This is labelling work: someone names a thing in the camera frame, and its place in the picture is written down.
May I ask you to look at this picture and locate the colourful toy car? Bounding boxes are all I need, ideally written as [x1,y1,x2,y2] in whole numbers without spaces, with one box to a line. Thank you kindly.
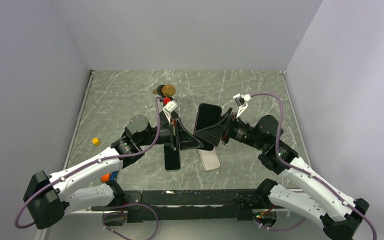
[100,171,118,184]

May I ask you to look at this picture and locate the beige phone case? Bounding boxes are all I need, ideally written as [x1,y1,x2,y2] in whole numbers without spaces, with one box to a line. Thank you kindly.
[198,148,221,171]

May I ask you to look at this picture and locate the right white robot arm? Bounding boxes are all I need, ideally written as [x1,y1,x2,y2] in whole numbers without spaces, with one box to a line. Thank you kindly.
[193,104,370,240]

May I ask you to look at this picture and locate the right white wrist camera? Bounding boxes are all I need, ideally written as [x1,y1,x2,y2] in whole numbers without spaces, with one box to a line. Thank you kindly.
[232,93,251,118]

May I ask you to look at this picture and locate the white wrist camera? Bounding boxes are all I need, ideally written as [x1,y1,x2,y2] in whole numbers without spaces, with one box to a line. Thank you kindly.
[160,97,179,125]
[232,93,251,118]

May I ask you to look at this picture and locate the black phone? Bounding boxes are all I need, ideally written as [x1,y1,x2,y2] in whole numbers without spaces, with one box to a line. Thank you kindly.
[193,103,222,151]

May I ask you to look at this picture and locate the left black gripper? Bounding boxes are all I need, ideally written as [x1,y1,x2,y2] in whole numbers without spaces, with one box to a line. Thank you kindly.
[138,117,204,151]

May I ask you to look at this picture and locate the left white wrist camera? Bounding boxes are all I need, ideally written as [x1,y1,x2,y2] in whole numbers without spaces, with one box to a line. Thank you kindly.
[160,97,179,125]

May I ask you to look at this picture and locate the phone with dark screen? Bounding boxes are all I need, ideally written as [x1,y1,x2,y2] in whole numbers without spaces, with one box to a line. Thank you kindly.
[163,145,181,171]

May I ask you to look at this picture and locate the gold microphone on black stand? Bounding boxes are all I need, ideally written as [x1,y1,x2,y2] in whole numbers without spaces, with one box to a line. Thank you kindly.
[152,84,180,130]

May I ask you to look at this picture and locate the small yellow cube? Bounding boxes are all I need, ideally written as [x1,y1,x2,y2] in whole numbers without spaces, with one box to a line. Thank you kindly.
[91,137,101,146]

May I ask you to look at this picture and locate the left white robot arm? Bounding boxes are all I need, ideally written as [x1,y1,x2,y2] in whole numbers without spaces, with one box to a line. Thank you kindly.
[23,112,204,230]

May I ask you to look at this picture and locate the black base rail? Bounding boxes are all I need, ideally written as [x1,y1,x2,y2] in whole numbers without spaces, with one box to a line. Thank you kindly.
[91,188,279,223]

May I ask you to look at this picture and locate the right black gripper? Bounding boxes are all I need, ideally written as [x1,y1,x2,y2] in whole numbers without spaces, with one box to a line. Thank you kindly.
[195,107,267,151]

